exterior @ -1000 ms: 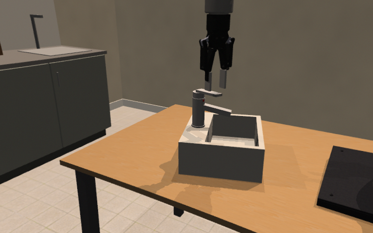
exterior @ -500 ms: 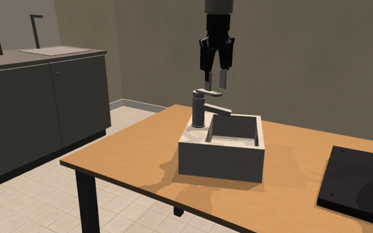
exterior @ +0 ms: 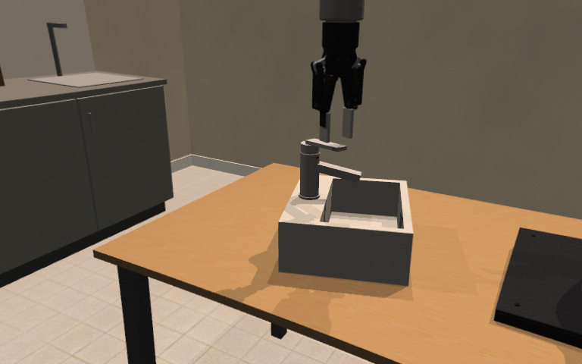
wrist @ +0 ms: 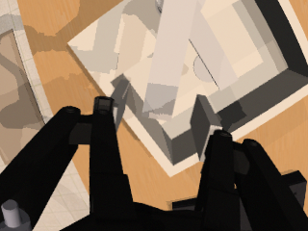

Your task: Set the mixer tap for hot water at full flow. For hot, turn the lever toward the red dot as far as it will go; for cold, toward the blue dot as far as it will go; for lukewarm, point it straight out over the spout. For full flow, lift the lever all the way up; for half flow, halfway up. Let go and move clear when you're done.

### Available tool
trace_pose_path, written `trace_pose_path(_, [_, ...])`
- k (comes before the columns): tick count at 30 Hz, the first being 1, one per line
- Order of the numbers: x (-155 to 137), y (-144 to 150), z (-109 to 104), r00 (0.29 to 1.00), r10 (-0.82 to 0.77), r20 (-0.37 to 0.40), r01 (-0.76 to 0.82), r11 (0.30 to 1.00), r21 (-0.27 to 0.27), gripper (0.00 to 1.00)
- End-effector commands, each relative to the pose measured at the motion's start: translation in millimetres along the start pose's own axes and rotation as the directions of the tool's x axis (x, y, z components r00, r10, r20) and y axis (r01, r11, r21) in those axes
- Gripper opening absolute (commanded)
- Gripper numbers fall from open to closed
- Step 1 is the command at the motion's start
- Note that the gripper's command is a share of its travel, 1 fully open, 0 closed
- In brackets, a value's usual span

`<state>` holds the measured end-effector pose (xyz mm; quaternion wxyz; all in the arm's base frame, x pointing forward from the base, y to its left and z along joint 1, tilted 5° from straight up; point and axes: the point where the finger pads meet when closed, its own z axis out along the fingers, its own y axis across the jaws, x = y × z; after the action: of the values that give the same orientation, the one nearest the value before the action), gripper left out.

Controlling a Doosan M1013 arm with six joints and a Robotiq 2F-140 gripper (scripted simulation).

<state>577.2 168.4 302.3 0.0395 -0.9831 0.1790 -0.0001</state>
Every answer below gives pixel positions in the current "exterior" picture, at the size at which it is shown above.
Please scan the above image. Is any square sink basin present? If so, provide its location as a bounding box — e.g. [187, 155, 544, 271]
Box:
[278, 175, 414, 286]

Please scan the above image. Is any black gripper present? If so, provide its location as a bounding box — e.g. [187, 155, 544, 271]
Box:
[311, 22, 367, 143]

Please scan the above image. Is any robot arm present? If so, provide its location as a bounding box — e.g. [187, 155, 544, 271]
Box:
[319, 0, 365, 23]

